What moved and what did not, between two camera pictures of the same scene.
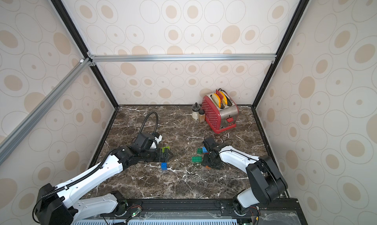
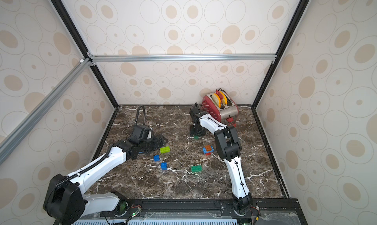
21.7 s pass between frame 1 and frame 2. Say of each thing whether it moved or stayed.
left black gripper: moved
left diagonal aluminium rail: stayed
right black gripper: moved
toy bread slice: stayed
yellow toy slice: stayed
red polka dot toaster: stayed
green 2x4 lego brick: moved
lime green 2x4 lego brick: stayed
